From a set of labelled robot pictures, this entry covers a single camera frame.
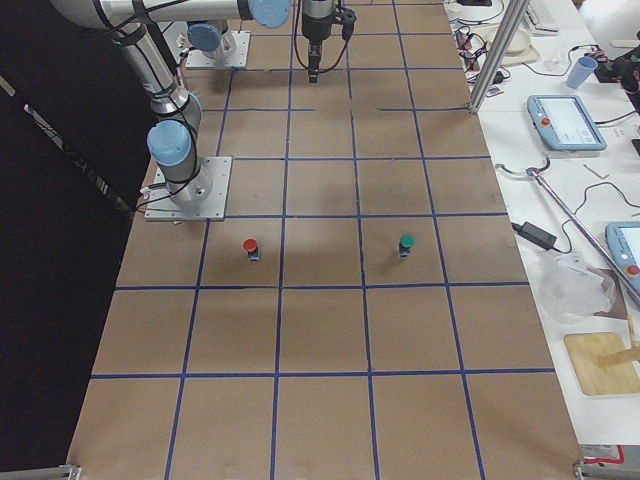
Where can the silver metal cane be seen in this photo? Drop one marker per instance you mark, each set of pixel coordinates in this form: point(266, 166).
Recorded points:
point(536, 173)

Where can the clear plastic bag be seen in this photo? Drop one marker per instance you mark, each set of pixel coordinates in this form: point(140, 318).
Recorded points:
point(568, 288)

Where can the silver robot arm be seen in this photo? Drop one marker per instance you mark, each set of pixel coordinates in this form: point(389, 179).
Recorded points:
point(172, 141)
point(273, 14)

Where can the black power adapter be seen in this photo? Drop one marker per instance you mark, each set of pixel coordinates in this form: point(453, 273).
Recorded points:
point(535, 235)

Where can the red push button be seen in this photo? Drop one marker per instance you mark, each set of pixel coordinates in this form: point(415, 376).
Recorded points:
point(252, 249)

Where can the green push button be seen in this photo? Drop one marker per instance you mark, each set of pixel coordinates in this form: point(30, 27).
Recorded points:
point(405, 245)

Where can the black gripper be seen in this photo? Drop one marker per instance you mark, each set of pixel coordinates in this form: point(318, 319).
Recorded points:
point(315, 28)

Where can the blue teach pendant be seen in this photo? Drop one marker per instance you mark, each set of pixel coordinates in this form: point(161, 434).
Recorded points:
point(622, 239)
point(564, 124)

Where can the aluminium frame post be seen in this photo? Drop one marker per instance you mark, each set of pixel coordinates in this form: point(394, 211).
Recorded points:
point(508, 26)

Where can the blue plastic cup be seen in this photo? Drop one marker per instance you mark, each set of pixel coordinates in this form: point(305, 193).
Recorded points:
point(580, 72)

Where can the wooden board stand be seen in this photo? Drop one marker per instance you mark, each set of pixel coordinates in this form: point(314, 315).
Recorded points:
point(602, 362)

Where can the beige tray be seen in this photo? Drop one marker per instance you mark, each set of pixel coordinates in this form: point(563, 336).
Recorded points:
point(520, 49)

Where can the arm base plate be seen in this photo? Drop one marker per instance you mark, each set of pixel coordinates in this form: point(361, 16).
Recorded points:
point(214, 50)
point(215, 190)

